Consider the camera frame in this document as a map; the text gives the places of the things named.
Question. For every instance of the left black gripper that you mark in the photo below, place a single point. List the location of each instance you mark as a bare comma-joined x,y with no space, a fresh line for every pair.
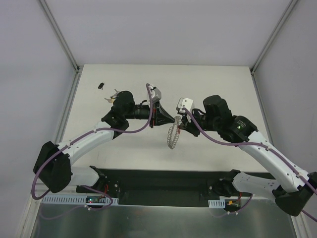
155,115

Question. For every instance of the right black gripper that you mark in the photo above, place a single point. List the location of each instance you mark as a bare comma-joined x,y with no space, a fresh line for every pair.
191,121

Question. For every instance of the metal disc with keyrings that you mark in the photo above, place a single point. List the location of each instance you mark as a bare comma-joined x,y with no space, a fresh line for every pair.
172,136

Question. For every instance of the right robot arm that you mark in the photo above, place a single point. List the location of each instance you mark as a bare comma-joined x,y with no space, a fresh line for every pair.
290,188

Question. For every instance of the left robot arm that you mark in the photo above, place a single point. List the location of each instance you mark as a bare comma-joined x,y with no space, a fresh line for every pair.
55,162

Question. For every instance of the blue tag key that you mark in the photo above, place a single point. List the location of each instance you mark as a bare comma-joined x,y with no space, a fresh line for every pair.
115,92

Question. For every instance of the yellow tag key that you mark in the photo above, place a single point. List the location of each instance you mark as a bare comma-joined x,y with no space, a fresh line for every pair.
111,100

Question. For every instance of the black key fob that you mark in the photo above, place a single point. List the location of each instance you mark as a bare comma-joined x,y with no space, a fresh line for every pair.
101,86

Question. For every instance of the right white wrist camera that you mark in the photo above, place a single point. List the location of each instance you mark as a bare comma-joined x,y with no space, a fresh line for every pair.
187,104

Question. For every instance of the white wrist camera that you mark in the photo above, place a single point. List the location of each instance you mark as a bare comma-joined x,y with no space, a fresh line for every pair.
187,104
155,94

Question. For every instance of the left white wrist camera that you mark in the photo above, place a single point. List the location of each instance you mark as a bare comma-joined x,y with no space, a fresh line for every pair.
155,94

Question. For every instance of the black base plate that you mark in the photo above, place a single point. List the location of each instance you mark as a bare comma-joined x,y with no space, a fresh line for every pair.
162,188

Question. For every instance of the right white cable duct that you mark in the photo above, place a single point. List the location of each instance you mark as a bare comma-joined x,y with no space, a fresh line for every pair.
217,203

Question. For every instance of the white cable duct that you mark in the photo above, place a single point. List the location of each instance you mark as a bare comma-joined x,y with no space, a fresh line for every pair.
79,200
217,203

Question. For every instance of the left aluminium frame post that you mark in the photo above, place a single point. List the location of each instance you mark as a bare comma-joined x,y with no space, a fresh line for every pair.
58,34

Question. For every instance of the aluminium frame post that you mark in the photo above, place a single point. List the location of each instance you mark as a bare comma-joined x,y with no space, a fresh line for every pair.
278,27
58,34

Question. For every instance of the left white cable duct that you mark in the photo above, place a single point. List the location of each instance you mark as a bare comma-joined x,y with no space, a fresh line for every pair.
79,200

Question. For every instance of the right aluminium frame post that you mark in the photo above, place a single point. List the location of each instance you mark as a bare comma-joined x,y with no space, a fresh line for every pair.
278,27

